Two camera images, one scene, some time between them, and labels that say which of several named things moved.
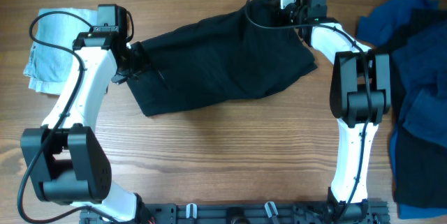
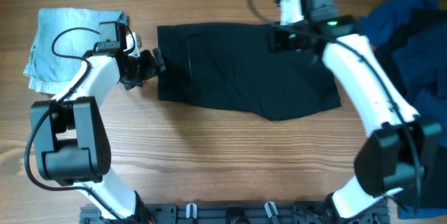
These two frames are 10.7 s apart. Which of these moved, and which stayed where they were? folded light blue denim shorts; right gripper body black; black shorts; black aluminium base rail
Moved: black shorts; right gripper body black
Stayed: black aluminium base rail; folded light blue denim shorts
